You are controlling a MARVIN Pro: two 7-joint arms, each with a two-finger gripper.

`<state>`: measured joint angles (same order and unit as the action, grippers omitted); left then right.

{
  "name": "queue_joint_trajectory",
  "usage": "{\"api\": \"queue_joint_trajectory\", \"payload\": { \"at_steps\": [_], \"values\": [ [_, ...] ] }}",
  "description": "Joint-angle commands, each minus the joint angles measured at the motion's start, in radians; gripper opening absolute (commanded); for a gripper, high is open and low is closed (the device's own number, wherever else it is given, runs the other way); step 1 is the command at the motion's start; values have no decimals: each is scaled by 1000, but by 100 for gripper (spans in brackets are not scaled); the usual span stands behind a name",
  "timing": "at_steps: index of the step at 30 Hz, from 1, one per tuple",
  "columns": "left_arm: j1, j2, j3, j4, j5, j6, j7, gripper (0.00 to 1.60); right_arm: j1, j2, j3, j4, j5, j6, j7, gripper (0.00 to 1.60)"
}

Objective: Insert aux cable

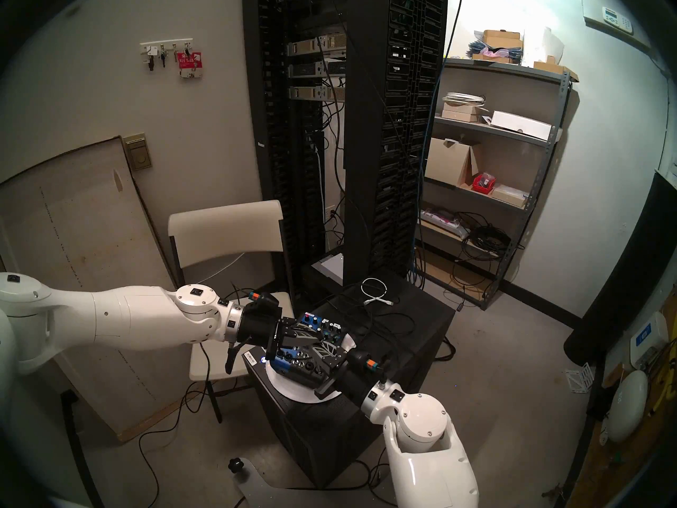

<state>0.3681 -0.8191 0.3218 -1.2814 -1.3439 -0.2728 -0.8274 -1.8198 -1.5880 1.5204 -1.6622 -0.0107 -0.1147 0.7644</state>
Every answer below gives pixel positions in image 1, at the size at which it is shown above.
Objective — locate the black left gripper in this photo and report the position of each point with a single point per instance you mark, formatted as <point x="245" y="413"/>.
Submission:
<point x="259" y="327"/>

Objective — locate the flat open cardboard box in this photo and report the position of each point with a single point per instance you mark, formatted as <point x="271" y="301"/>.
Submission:
<point x="552" y="69"/>

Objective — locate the black slotted rack column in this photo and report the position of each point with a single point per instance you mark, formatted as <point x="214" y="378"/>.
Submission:
<point x="280" y="142"/>

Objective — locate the black perforated metal cabinet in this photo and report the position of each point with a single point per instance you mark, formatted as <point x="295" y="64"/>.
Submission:
<point x="328" y="438"/>

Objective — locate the small red parts bin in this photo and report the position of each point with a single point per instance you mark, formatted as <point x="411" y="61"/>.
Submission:
<point x="483" y="184"/>

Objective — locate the large beige leaning board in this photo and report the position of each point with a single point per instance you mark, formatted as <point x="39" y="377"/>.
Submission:
<point x="69" y="221"/>

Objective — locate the stacked tan boxes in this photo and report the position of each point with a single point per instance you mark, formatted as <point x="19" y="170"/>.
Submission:
<point x="460" y="112"/>

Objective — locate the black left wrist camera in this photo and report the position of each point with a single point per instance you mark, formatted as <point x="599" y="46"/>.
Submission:
<point x="264" y="300"/>

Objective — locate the black key fob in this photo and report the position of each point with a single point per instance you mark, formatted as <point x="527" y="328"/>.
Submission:
<point x="152" y="61"/>

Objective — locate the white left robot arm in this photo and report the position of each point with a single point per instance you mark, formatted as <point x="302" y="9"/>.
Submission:
<point x="137" y="314"/>

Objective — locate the beige wall switch plate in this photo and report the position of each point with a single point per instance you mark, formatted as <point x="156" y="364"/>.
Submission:
<point x="138" y="155"/>

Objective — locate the white oval router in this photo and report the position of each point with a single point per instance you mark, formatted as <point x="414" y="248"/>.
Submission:
<point x="627" y="406"/>

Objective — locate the clear plastic bag pile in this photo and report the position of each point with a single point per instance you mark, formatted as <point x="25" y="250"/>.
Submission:
<point x="489" y="52"/>

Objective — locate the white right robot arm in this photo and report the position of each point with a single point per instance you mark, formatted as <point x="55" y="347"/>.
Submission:
<point x="428" y="459"/>

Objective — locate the small brown cardboard box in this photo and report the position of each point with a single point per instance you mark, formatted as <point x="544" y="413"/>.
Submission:
<point x="501" y="38"/>

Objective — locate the grey equipment box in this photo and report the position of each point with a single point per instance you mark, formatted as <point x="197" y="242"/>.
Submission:
<point x="330" y="266"/>

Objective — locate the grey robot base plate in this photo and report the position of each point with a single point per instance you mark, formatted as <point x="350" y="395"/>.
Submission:
<point x="259" y="488"/>

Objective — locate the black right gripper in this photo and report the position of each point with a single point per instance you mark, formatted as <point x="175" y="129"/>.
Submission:
<point x="355" y="386"/>

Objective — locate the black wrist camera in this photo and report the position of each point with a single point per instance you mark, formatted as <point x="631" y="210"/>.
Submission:
<point x="264" y="300"/>
<point x="370" y="361"/>

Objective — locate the black blue audio mixer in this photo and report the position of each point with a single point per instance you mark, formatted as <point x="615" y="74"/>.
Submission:
<point x="296" y="364"/>

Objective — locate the white round plate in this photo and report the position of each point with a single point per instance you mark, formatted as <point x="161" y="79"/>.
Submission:
<point x="290" y="389"/>

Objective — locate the pink white package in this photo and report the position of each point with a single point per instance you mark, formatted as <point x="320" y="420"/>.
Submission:
<point x="441" y="221"/>

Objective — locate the open tan cardboard box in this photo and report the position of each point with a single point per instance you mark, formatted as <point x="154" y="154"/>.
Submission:
<point x="444" y="163"/>

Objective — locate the white box blue label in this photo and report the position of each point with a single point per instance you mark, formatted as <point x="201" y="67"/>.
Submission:
<point x="646" y="336"/>

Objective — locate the grey metal shelf unit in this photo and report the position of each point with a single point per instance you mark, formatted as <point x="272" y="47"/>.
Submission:
<point x="502" y="70"/>

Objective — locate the black server rack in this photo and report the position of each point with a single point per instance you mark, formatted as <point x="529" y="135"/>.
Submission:
<point x="370" y="142"/>

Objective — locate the white plastic bag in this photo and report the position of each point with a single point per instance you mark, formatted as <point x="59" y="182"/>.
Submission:
<point x="543" y="45"/>

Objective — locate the white wall key rack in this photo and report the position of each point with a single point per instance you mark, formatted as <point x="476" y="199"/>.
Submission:
<point x="169" y="44"/>

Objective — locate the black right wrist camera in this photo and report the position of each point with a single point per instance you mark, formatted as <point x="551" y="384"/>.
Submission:
<point x="370" y="361"/>

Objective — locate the white wall outlet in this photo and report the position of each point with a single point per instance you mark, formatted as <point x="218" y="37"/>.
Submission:
<point x="331" y="213"/>

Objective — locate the white flat box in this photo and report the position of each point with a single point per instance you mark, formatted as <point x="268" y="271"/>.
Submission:
<point x="521" y="126"/>

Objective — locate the black star knob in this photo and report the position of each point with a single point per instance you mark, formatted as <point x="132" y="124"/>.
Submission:
<point x="236" y="465"/>

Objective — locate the cream folding chair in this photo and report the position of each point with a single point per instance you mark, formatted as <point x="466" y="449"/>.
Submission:
<point x="227" y="226"/>

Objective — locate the white alarm keypad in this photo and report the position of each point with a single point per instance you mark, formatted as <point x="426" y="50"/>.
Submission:
<point x="617" y="20"/>

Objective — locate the flat tan box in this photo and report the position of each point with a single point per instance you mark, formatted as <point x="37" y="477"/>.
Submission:
<point x="510" y="196"/>

